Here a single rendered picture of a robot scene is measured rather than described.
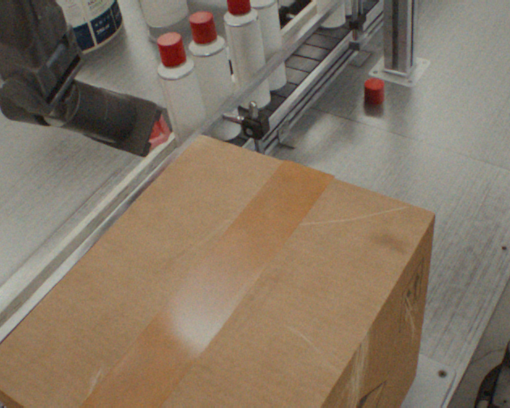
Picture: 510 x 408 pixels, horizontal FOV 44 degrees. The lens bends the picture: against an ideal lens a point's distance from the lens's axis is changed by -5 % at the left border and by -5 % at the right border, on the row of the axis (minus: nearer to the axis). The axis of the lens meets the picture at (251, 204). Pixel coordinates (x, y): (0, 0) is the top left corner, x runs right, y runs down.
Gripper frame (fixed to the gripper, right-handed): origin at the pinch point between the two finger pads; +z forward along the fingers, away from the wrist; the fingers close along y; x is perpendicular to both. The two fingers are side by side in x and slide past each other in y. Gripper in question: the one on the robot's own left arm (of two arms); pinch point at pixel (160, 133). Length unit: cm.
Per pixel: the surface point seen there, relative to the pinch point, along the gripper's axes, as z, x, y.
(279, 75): 22.0, -14.9, -2.3
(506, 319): 114, 17, -42
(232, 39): 9.4, -16.5, 0.2
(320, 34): 35.9, -26.5, 0.1
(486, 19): 56, -42, -24
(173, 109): 2.0, -3.7, 0.7
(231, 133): 13.8, -3.3, -2.1
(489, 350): 107, 26, -41
